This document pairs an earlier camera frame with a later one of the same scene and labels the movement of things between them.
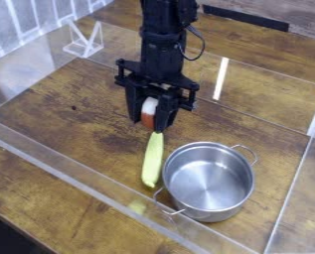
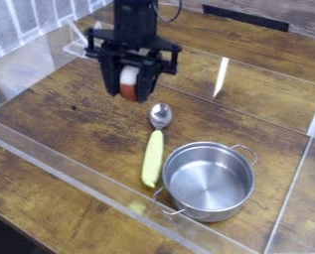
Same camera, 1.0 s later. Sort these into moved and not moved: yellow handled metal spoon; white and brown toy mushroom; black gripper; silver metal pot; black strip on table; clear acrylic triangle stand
Moved: black gripper; white and brown toy mushroom
Not moved: silver metal pot; yellow handled metal spoon; black strip on table; clear acrylic triangle stand
